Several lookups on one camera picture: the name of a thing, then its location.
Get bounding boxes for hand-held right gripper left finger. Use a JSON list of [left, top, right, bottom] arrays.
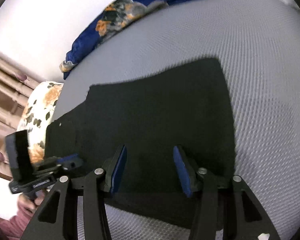
[[21, 145, 128, 240]]

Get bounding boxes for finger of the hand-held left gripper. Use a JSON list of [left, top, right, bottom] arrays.
[[44, 154, 83, 178]]

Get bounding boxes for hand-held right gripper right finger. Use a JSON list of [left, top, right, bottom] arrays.
[[173, 145, 280, 240]]

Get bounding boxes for black pants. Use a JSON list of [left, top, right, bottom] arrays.
[[44, 58, 237, 230]]

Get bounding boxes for person's left hand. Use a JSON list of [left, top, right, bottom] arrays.
[[17, 191, 44, 214]]

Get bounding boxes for white floral pillow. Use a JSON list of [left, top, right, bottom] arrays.
[[16, 81, 64, 165]]

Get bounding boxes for beige floral curtain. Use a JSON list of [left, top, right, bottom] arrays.
[[0, 46, 42, 180]]

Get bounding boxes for grey mesh bed mattress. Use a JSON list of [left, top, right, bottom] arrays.
[[52, 0, 300, 240]]

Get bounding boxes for blue floral blanket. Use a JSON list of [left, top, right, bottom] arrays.
[[59, 0, 258, 80]]

